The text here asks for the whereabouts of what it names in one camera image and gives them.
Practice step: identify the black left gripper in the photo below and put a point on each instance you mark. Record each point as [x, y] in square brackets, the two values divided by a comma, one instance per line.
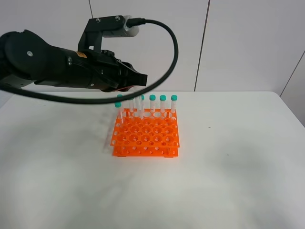
[102, 71]

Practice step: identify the clear test tube teal cap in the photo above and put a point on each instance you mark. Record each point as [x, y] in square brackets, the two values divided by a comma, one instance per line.
[138, 106]

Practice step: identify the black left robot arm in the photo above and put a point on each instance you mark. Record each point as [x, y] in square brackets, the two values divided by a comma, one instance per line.
[26, 58]

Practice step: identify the front racked test tube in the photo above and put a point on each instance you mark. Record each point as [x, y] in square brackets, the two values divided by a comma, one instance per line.
[120, 110]

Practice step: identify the orange test tube rack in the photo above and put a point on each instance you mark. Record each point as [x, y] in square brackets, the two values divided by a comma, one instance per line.
[156, 135]

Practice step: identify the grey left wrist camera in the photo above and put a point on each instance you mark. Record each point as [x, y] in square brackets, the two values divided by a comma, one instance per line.
[125, 31]

